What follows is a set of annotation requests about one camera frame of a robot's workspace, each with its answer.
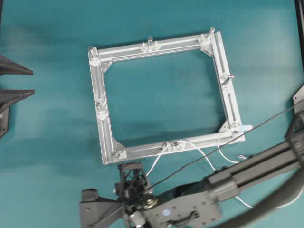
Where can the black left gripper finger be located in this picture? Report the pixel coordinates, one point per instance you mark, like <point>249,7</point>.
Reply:
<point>10,97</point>
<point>9,67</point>

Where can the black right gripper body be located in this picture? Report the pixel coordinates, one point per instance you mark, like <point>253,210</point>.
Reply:
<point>134,189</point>

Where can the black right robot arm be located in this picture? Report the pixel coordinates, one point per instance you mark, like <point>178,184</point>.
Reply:
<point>197,204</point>

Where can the clear pin bottom left corner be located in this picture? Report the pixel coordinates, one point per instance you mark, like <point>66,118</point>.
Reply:
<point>117,154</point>

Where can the clear pin bottom middle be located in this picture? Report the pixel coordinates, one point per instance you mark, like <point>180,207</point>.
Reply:
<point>175,144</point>

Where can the clear pin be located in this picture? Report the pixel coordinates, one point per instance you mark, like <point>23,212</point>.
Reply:
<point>150,43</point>
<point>100,103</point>
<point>227,79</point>
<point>175,144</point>

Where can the clear pin left middle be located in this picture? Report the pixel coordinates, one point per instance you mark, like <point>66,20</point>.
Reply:
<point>100,103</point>

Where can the clear pin bottom right corner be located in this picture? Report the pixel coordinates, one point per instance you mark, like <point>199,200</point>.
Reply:
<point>241,128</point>

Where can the clear pin top middle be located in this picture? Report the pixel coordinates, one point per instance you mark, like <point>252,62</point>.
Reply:
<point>150,43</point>

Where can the clear pin right middle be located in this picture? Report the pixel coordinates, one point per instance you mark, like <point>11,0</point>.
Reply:
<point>227,79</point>

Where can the clear pin top right corner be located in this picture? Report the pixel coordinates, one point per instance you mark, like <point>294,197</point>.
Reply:
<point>211,33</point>

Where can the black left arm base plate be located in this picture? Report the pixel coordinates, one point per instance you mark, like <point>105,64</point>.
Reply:
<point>4,121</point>

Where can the square aluminium extrusion frame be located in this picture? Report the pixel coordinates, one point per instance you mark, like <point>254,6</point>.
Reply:
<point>214,49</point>

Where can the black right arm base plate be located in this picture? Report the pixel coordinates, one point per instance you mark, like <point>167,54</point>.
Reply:
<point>298,100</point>

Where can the black frame post right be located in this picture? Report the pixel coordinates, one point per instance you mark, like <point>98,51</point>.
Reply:
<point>299,7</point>

